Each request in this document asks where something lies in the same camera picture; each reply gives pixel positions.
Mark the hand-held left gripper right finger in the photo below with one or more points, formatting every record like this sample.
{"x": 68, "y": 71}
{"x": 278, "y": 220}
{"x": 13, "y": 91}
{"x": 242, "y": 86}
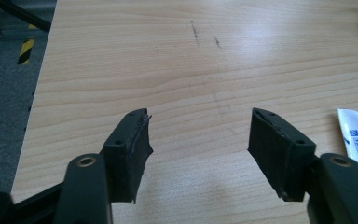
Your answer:
{"x": 276, "y": 149}

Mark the black metal stand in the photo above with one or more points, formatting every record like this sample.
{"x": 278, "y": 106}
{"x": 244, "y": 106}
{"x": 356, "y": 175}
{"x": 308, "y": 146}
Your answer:
{"x": 18, "y": 13}

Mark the yellow black floor tape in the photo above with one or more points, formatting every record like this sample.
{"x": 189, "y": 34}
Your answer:
{"x": 25, "y": 51}

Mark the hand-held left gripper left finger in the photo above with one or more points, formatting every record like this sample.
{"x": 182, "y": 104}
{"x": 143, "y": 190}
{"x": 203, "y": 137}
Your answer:
{"x": 126, "y": 155}

